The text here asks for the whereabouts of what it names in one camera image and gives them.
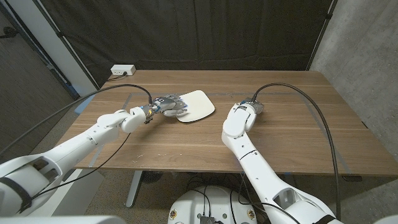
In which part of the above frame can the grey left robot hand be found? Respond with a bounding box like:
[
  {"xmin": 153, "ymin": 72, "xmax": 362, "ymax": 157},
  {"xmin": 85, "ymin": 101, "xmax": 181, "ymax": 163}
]
[{"xmin": 152, "ymin": 95, "xmax": 189, "ymax": 118}]

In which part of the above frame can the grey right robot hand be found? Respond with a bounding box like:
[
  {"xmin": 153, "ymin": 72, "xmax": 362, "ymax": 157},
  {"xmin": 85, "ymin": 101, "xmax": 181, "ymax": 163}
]
[{"xmin": 241, "ymin": 97, "xmax": 264, "ymax": 114}]

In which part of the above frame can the white paper plate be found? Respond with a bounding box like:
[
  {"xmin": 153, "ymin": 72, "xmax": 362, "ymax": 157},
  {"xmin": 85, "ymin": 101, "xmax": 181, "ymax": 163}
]
[{"xmin": 175, "ymin": 90, "xmax": 216, "ymax": 123}]

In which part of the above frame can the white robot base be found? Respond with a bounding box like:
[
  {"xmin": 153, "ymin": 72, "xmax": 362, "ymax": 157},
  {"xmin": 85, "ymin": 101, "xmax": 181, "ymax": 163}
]
[{"xmin": 167, "ymin": 185, "xmax": 258, "ymax": 224}]

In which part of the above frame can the white power strip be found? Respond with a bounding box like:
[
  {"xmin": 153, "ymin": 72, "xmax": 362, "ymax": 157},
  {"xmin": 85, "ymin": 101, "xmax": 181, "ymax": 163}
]
[{"xmin": 110, "ymin": 64, "xmax": 137, "ymax": 77}]

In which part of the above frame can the black backdrop curtain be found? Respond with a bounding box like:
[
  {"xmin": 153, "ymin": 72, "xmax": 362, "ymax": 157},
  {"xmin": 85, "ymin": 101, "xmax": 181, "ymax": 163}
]
[{"xmin": 39, "ymin": 0, "xmax": 335, "ymax": 88}]

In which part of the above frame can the black round floor fan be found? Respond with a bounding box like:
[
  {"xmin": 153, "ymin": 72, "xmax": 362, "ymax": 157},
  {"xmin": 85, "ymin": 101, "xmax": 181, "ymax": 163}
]
[{"xmin": 141, "ymin": 170, "xmax": 164, "ymax": 184}]

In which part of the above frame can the white table leg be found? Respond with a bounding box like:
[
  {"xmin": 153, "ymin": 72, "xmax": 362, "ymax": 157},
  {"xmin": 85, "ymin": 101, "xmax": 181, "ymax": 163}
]
[{"xmin": 125, "ymin": 170, "xmax": 143, "ymax": 208}]

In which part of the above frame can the black backdrop stand pole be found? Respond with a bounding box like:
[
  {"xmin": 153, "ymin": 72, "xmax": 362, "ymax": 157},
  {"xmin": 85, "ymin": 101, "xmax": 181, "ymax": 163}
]
[
  {"xmin": 32, "ymin": 0, "xmax": 100, "ymax": 90},
  {"xmin": 306, "ymin": 0, "xmax": 338, "ymax": 71}
]

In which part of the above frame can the black power strip cable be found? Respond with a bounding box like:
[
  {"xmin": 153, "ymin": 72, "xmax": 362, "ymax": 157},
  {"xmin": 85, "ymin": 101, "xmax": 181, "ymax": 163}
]
[{"xmin": 107, "ymin": 72, "xmax": 127, "ymax": 82}]

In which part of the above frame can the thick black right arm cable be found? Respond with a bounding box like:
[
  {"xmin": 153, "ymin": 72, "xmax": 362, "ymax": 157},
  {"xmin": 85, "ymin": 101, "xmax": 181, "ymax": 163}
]
[{"xmin": 251, "ymin": 82, "xmax": 342, "ymax": 220}]

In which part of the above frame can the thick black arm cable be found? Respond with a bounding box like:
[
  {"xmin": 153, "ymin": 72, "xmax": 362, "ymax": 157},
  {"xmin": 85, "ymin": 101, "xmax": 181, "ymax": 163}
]
[
  {"xmin": 0, "ymin": 83, "xmax": 153, "ymax": 156},
  {"xmin": 251, "ymin": 82, "xmax": 342, "ymax": 220}
]

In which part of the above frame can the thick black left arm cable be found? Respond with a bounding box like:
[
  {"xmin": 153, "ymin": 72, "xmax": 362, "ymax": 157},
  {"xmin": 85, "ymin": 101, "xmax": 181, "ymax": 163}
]
[{"xmin": 0, "ymin": 83, "xmax": 153, "ymax": 156}]

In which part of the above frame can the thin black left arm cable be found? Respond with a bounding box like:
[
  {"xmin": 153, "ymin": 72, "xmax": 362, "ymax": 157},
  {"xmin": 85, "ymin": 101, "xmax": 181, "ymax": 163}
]
[{"xmin": 18, "ymin": 132, "xmax": 132, "ymax": 214}]

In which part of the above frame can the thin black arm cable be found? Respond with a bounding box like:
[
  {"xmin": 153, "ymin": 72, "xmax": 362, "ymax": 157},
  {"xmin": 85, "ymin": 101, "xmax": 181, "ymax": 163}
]
[
  {"xmin": 238, "ymin": 172, "xmax": 301, "ymax": 224},
  {"xmin": 18, "ymin": 132, "xmax": 132, "ymax": 214}
]

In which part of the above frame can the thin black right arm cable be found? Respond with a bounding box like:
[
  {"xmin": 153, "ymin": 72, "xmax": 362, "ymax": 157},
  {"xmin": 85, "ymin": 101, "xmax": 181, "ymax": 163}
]
[{"xmin": 238, "ymin": 172, "xmax": 301, "ymax": 224}]

